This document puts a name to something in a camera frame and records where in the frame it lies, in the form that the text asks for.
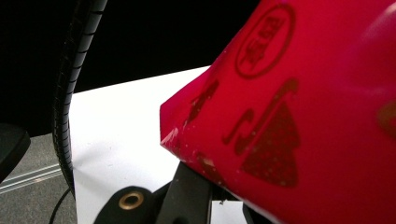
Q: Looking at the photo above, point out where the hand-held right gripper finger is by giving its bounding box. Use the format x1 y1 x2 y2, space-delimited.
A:
155 161 215 224

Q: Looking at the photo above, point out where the red printed plastic bag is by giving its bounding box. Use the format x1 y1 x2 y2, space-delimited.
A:
159 0 396 224

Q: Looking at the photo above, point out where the white table sheet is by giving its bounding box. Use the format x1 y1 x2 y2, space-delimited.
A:
68 64 247 224

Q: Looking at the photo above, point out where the dark rounded object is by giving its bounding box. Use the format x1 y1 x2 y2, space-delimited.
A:
0 122 32 185

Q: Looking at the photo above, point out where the aluminium floor rail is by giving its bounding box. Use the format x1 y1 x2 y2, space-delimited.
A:
0 162 62 196

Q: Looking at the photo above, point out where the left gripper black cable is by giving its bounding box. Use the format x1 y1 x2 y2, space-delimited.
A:
49 0 109 224

